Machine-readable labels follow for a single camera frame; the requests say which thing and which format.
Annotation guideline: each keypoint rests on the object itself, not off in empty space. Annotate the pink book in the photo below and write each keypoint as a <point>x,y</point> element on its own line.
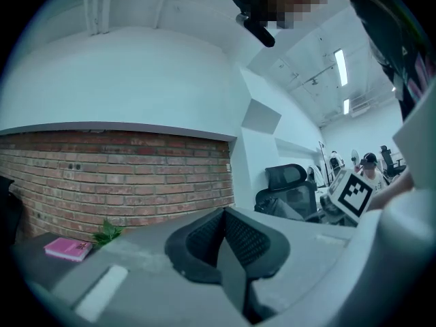
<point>66,249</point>

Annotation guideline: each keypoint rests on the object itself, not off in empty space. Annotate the black mesh office chair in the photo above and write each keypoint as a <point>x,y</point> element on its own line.
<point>289,192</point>

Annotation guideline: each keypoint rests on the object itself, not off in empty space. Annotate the long ceiling light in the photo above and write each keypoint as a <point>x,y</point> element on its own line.
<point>341,66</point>

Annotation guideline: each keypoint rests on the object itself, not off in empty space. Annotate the white standing fan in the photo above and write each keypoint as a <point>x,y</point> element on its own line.
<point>356,157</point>

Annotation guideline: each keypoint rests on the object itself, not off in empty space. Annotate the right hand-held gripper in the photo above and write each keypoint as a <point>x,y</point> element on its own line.
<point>354,196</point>

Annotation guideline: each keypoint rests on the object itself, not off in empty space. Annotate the person's black printed t-shirt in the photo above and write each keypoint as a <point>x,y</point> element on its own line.
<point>391,29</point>

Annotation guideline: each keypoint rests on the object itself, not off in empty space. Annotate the person's right forearm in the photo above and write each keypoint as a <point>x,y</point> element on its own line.
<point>391,191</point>

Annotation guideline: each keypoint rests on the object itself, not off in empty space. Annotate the black high-back chair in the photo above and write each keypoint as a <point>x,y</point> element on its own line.
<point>391,162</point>

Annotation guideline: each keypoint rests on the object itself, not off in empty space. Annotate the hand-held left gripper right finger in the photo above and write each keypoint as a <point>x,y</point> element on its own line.
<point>259,247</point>

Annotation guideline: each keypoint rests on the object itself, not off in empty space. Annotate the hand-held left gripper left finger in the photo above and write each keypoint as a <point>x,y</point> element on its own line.
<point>194,250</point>

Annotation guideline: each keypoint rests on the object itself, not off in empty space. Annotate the potted green plant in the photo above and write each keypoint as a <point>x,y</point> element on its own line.
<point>107,235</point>

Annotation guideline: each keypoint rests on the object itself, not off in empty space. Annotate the person's head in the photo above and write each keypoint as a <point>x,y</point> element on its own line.
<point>296,2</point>

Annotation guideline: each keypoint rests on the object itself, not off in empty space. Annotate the black head-worn camera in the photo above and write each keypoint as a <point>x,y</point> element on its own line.
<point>245,2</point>

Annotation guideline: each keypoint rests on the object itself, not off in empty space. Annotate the short ceiling light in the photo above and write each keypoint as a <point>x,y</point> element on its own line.
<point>346,106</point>

